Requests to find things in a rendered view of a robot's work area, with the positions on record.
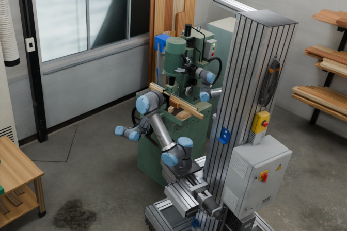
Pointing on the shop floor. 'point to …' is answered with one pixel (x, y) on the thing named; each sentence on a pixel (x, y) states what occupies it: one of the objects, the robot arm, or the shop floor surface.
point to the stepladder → (159, 40)
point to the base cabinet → (152, 170)
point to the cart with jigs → (18, 183)
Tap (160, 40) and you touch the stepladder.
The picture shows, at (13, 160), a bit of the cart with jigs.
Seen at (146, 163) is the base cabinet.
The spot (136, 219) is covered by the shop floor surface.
